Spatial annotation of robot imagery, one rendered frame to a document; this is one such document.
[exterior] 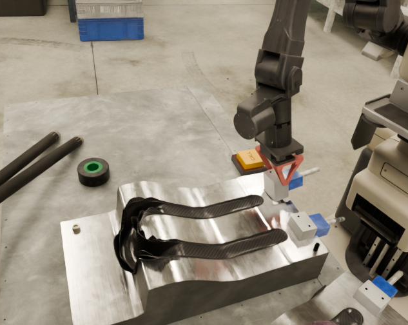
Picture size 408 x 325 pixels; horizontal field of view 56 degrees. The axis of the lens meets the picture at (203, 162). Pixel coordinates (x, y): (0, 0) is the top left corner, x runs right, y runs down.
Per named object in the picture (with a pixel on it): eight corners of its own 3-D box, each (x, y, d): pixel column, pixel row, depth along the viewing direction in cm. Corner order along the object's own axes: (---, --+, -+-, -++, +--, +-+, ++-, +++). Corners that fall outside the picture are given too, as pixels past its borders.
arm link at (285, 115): (297, 89, 76) (274, 83, 80) (274, 102, 72) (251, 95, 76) (297, 120, 80) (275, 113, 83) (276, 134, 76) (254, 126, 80)
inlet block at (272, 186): (311, 173, 94) (312, 154, 91) (324, 183, 90) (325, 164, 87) (263, 190, 91) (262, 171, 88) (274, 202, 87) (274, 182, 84)
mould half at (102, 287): (262, 196, 102) (272, 157, 94) (318, 278, 84) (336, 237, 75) (64, 240, 86) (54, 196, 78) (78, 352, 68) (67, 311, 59)
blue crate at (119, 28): (138, 24, 407) (138, 3, 393) (144, 40, 377) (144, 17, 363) (78, 26, 392) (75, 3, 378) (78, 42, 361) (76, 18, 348)
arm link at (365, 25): (399, 9, 92) (378, 6, 96) (389, -16, 85) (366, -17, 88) (382, 44, 93) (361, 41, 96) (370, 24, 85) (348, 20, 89)
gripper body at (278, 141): (277, 164, 79) (276, 132, 75) (253, 142, 87) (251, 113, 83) (305, 154, 80) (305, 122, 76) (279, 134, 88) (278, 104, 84)
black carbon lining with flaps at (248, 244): (256, 197, 92) (263, 167, 86) (291, 250, 80) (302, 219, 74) (108, 230, 81) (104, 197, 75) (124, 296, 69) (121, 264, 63)
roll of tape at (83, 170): (92, 191, 99) (91, 181, 96) (72, 177, 102) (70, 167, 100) (116, 176, 104) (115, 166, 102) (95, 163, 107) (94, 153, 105)
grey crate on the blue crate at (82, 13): (138, 4, 394) (137, -11, 384) (144, 19, 364) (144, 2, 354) (75, 4, 378) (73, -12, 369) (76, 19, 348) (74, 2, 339)
